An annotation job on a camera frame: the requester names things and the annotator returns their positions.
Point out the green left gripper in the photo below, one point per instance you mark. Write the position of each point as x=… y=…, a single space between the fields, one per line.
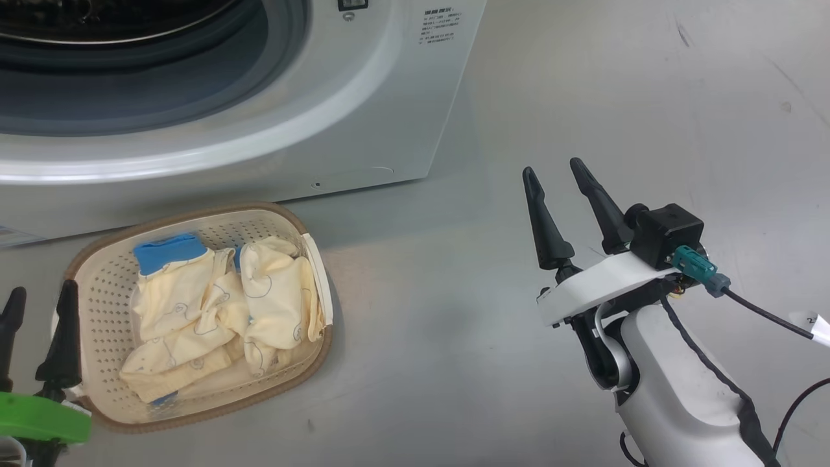
x=39 y=418

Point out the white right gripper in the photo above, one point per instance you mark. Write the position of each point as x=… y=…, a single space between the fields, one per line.
x=603 y=282

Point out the cream garment with blue waistband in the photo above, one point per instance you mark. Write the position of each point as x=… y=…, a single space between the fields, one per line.
x=181 y=311

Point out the cream printed garment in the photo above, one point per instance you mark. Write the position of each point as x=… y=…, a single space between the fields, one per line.
x=279 y=298

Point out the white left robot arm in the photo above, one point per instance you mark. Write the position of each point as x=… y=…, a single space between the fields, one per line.
x=11 y=453

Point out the cream perforated basket brown rim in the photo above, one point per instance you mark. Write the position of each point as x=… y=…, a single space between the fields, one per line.
x=97 y=285

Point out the grey text label on machine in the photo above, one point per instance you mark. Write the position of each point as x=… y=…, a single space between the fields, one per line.
x=439 y=27

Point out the white front-load washing machine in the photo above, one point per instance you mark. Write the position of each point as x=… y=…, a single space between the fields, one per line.
x=363 y=117

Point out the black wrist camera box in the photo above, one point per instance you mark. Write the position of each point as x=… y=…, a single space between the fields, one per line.
x=668 y=233

